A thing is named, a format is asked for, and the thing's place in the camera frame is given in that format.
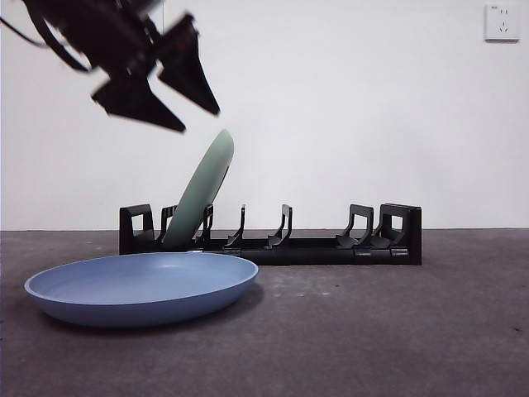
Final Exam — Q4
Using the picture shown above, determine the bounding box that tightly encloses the blue round plate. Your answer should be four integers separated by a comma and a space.
23, 252, 260, 329

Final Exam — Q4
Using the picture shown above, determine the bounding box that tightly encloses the pale green round plate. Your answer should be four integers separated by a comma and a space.
161, 128, 236, 251

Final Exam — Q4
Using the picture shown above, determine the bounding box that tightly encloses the black plastic plate rack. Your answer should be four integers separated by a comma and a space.
118, 203, 423, 266

